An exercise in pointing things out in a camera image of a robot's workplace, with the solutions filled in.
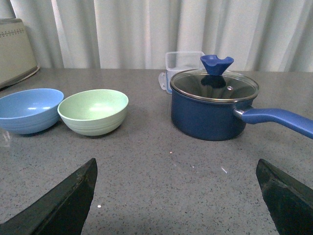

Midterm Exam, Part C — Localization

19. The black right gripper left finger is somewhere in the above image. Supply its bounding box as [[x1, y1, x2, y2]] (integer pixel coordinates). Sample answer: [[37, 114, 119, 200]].
[[0, 158, 97, 235]]

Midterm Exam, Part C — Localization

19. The glass lid with blue knob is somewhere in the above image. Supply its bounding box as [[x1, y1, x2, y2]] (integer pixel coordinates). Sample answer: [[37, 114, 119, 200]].
[[170, 55, 259, 103]]

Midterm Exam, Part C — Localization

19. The cream toaster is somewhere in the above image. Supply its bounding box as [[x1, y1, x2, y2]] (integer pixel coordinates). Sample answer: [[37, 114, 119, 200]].
[[0, 18, 40, 88]]

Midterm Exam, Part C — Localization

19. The blue bowl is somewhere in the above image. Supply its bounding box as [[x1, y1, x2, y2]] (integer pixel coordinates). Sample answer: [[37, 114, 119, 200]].
[[0, 88, 64, 135]]

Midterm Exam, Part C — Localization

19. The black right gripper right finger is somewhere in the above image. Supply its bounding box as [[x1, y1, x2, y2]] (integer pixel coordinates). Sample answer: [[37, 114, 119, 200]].
[[256, 159, 313, 235]]

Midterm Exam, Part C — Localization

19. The dark blue saucepan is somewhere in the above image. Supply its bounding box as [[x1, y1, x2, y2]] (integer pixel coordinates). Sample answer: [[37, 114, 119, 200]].
[[171, 93, 313, 141]]

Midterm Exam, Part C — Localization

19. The green bowl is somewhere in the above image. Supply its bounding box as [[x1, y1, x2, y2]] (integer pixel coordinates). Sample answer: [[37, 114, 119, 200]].
[[58, 89, 129, 136]]

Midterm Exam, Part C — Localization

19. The clear plastic container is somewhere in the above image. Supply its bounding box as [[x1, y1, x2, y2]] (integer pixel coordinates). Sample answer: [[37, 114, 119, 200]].
[[158, 51, 204, 94]]

